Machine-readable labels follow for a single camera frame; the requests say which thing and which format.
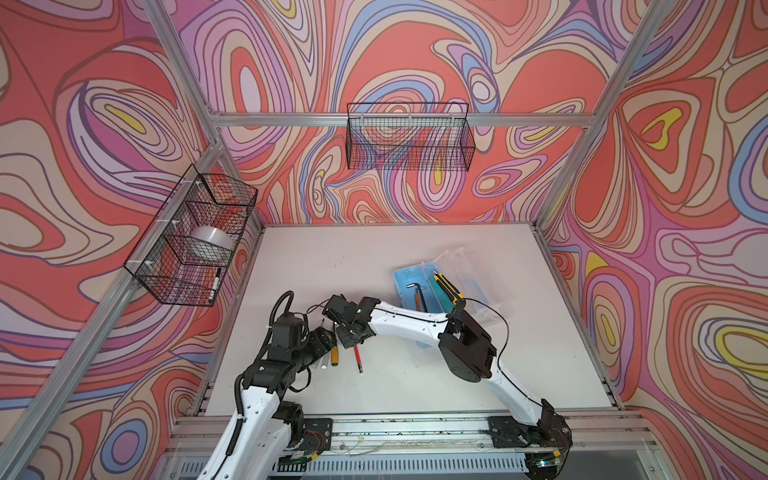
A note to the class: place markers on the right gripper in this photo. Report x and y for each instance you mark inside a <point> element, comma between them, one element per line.
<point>346,341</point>

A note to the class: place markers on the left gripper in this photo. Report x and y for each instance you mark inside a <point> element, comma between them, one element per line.
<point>319,343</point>

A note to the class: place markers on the blue plastic toolbox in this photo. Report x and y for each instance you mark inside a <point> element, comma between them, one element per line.
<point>474,275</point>

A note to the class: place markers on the yellow black utility knife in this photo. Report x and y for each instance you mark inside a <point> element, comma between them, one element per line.
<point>448,287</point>

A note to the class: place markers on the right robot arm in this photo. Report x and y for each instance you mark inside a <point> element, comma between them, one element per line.
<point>468,352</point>

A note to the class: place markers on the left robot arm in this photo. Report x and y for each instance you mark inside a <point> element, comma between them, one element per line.
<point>264,424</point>

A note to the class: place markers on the black marker in basket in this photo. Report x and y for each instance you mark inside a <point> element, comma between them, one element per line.
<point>215,285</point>

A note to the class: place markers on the silver tape roll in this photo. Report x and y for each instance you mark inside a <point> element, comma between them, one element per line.
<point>210,244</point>

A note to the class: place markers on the yellow handled screwdriver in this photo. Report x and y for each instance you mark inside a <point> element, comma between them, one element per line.
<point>334,354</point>

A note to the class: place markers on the red handled hex key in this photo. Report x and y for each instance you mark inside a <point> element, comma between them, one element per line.
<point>358,359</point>

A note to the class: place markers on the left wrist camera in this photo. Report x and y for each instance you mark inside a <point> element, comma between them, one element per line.
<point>288,330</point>

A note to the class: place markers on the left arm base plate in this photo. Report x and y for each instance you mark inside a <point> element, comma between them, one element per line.
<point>315,437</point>

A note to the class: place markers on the left wire basket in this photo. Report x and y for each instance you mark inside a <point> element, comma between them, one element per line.
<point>185,255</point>

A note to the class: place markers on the wire basket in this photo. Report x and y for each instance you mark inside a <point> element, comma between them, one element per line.
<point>409,136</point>
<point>185,255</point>

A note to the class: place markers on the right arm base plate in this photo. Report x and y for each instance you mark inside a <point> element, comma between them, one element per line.
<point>551,431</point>

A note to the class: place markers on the back wire basket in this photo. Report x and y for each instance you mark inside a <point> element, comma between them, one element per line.
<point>409,136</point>

